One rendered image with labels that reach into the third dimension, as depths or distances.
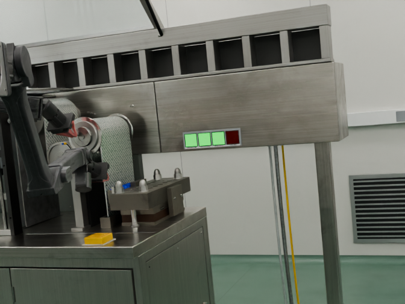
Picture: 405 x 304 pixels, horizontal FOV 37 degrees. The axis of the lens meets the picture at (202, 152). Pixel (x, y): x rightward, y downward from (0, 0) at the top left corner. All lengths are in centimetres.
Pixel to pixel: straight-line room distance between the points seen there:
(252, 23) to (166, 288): 105
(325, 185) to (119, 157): 85
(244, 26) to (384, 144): 245
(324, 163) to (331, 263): 42
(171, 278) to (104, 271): 29
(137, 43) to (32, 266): 100
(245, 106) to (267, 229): 262
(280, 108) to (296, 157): 242
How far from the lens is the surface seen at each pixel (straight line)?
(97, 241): 205
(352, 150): 468
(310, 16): 235
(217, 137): 243
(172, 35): 251
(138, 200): 220
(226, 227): 502
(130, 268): 202
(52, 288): 220
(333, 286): 262
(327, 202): 253
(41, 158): 163
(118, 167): 240
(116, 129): 241
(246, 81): 239
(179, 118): 249
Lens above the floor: 134
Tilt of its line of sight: 5 degrees down
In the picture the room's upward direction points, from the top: 5 degrees counter-clockwise
